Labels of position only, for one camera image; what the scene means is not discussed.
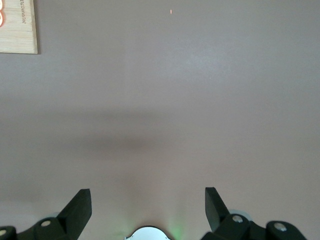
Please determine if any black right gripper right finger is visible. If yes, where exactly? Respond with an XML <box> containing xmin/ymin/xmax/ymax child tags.
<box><xmin>201</xmin><ymin>186</ymin><xmax>308</xmax><ymax>240</ymax></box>

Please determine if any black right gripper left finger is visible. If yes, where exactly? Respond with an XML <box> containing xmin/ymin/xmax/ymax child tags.
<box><xmin>0</xmin><ymin>189</ymin><xmax>92</xmax><ymax>240</ymax></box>

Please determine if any wooden cutting board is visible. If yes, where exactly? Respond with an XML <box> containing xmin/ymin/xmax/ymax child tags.
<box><xmin>0</xmin><ymin>0</ymin><xmax>39</xmax><ymax>55</ymax></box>

